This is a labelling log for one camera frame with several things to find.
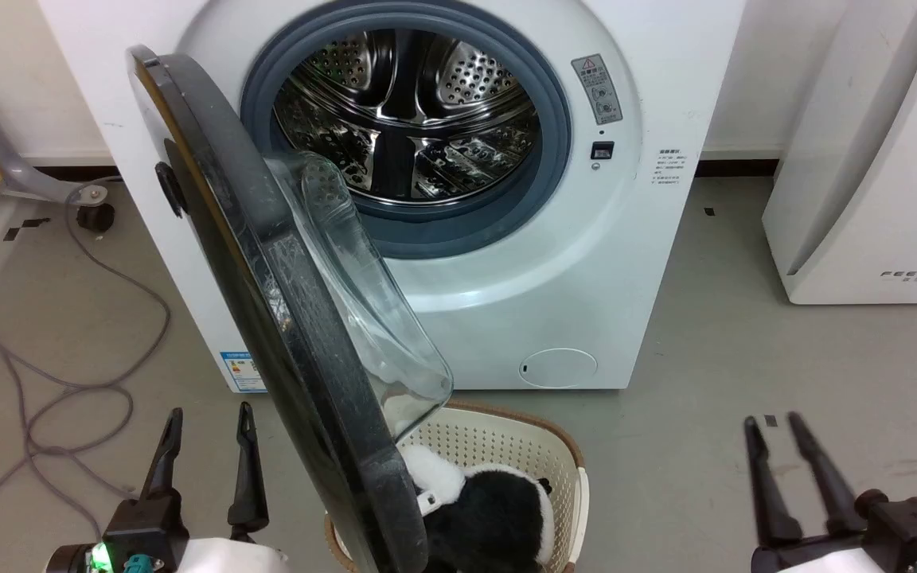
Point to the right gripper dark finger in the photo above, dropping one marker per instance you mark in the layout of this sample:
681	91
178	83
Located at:
825	477
769	493

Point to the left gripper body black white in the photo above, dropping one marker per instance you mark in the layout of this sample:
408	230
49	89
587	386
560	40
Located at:
144	533

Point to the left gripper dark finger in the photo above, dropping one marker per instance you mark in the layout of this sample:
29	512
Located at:
248	477
164	461

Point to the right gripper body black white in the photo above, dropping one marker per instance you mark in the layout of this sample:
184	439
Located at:
904	533

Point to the black glass washing machine door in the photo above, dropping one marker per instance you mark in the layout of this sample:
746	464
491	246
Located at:
267	302

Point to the black door hinge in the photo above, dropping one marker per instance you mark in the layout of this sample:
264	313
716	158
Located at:
169	189

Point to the white washing machine body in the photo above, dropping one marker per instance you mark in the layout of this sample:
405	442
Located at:
586	278

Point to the black door latch socket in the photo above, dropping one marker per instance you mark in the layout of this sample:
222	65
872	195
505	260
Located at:
602	150

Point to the grey rubber door gasket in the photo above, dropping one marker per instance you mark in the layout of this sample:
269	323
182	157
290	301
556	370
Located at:
554	159

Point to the steel washing machine drum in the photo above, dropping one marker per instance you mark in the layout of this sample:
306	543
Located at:
427	103

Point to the blue energy label sticker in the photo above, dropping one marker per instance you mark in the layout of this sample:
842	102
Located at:
242	372

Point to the round white filter cover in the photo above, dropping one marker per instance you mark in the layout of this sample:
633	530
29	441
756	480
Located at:
558	368

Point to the black white panda plush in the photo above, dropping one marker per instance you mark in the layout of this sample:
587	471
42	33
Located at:
490	517

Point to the black caster wheel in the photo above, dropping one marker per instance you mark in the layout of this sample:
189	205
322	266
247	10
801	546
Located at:
96	217

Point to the cream perforated laundry basket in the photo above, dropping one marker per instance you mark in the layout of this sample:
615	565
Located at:
506	446

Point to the white air purifier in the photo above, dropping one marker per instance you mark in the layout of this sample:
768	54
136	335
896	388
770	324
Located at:
864	199

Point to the grey chair base leg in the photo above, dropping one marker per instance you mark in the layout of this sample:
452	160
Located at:
13	171

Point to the grey warning sticker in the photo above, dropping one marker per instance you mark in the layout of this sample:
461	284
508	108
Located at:
597	89

